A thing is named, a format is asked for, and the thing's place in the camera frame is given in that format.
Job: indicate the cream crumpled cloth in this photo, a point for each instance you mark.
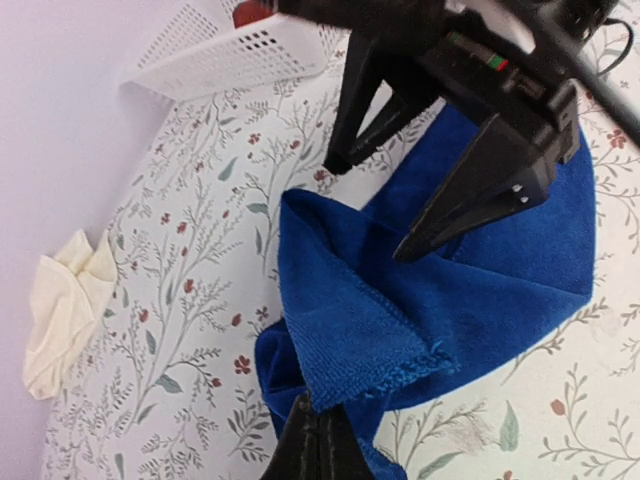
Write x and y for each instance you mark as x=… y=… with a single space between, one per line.
x=69 y=295

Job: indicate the red-brown rolled towel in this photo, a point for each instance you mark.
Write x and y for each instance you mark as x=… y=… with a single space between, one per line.
x=250 y=11

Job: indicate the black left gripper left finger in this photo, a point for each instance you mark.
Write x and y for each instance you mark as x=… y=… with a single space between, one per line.
x=297 y=453

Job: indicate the white perforated plastic basket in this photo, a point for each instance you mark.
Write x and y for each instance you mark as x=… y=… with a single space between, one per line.
x=192 y=49

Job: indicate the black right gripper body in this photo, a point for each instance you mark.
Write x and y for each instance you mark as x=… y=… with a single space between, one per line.
x=413 y=28

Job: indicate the blue microfibre towel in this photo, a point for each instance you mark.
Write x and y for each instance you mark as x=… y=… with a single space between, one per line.
x=366 y=332

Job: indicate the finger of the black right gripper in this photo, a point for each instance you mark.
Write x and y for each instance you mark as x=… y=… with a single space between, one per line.
x=367 y=67
x=503 y=171

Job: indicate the floral patterned table mat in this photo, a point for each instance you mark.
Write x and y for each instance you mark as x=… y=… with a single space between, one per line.
x=248 y=273

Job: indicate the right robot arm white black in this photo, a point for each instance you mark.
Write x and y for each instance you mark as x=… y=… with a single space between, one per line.
x=551 y=34

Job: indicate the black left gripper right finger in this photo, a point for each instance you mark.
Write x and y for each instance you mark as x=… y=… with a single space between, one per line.
x=339 y=454

